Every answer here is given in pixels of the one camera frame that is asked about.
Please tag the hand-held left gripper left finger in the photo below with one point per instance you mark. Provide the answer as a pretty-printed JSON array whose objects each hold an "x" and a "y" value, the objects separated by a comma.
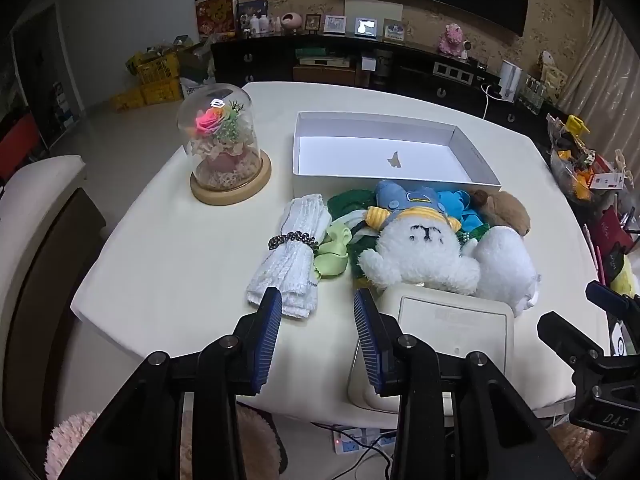
[{"x": 265, "y": 340}]

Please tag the white water dispenser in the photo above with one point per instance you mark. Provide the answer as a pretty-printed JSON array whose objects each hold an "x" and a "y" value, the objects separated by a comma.
[{"x": 510, "y": 80}]

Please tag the teal blue garment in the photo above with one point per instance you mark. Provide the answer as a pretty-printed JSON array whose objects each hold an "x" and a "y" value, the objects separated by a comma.
[{"x": 452, "y": 205}]

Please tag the yellow toy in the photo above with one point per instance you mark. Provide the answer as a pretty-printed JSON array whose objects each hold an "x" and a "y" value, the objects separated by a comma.
[{"x": 577, "y": 125}]

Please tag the row of clear glass bottles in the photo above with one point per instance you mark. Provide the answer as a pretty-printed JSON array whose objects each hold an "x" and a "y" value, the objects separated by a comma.
[{"x": 531, "y": 95}]

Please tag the cream plush doll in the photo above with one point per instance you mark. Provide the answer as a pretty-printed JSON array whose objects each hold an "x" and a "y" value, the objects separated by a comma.
[{"x": 552, "y": 77}]

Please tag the black television cabinet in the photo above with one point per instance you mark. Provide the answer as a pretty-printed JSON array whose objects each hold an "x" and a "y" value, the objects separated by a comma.
[{"x": 270, "y": 65}]

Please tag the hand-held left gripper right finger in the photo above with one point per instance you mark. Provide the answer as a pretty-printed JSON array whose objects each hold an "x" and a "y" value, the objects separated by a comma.
[{"x": 367, "y": 345}]

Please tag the beige curtain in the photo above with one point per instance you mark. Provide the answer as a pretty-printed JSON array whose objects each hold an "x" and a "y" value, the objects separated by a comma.
[{"x": 605, "y": 90}]

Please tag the green cardboard box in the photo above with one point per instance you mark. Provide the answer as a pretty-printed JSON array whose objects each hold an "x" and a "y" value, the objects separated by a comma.
[{"x": 195, "y": 62}]

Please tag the white fluffy plush toy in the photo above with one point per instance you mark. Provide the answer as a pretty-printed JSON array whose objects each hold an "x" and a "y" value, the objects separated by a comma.
[{"x": 505, "y": 265}]

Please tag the white triple switch panel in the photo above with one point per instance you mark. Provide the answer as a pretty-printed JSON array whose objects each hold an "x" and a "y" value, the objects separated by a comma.
[{"x": 452, "y": 72}]

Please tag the brown plush toy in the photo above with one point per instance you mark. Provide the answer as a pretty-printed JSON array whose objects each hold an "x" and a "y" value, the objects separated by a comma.
[{"x": 510, "y": 210}]

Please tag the white plastic crate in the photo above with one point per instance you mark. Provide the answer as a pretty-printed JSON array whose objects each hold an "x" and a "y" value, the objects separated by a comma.
[{"x": 192, "y": 91}]

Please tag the pink plush toy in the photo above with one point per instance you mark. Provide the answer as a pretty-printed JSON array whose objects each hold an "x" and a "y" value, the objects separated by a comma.
[{"x": 451, "y": 40}]

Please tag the pink fluffy fabric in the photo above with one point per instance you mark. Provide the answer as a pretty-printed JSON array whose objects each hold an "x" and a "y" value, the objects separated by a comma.
[{"x": 70, "y": 440}]

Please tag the white picture frame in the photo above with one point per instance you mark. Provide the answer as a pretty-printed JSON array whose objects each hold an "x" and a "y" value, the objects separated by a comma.
[{"x": 394, "y": 30}]

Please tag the white bottle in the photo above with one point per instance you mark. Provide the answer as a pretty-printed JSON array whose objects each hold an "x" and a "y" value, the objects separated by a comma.
[
  {"x": 253, "y": 27},
  {"x": 263, "y": 26}
]

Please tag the silver picture frame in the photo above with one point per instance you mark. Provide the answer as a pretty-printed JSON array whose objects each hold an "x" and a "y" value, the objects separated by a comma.
[{"x": 366, "y": 27}]

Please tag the white set-top box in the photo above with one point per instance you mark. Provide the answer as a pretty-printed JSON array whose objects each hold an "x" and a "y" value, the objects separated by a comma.
[{"x": 327, "y": 61}]

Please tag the dark picture frame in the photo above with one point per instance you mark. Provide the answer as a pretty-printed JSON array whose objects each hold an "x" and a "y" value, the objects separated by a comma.
[{"x": 313, "y": 23}]

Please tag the white and brown chair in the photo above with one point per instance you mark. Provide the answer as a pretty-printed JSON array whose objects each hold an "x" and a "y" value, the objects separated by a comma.
[{"x": 35, "y": 200}]

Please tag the glass dome with rose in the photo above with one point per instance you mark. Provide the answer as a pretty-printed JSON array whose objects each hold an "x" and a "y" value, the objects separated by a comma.
[{"x": 220, "y": 160}]

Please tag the white plush bear blue overalls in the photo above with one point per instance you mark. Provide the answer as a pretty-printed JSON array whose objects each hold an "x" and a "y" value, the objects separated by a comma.
[{"x": 425, "y": 255}]

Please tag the white cardboard box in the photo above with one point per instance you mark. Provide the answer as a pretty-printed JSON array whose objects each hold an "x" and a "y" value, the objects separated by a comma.
[{"x": 375, "y": 145}]

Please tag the brown wooden box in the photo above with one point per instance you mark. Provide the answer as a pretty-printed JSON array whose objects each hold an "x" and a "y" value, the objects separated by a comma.
[{"x": 325, "y": 75}]

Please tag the pink picture frame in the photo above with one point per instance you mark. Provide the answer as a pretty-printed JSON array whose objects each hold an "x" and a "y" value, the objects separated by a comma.
[{"x": 335, "y": 24}]

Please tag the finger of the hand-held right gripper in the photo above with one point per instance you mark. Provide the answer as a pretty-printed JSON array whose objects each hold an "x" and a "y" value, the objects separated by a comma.
[
  {"x": 612, "y": 300},
  {"x": 565, "y": 332}
]

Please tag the red printed poster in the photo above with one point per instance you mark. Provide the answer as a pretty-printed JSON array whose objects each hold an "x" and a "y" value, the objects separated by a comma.
[{"x": 215, "y": 17}]

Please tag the white power strip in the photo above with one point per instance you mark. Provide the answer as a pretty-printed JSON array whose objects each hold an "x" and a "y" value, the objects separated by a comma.
[{"x": 350, "y": 442}]

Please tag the beige plastic case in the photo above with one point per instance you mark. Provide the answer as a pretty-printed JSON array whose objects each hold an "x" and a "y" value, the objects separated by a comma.
[{"x": 450, "y": 320}]

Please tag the blue gift box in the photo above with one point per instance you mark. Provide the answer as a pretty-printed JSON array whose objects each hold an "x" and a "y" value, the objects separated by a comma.
[{"x": 252, "y": 9}]

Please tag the white security camera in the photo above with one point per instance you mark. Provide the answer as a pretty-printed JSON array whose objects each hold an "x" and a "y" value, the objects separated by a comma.
[{"x": 466, "y": 49}]

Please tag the green knitted cloth roll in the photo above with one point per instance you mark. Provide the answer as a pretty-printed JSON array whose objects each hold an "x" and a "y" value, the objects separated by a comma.
[{"x": 350, "y": 200}]

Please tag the yellow plastic crate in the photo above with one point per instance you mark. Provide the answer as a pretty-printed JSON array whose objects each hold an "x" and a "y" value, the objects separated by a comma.
[
  {"x": 157, "y": 69},
  {"x": 127, "y": 101},
  {"x": 162, "y": 93}
]

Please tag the small white cube box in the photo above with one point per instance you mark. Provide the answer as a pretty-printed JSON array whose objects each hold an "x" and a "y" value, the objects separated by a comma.
[{"x": 369, "y": 63}]

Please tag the white towel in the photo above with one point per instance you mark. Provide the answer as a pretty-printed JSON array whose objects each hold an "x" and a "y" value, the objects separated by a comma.
[{"x": 295, "y": 270}]

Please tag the pile of snack packets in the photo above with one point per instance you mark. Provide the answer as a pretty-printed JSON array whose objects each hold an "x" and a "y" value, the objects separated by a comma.
[{"x": 580, "y": 165}]

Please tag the light green cloth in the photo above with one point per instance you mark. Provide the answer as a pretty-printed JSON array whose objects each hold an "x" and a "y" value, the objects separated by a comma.
[{"x": 332, "y": 260}]

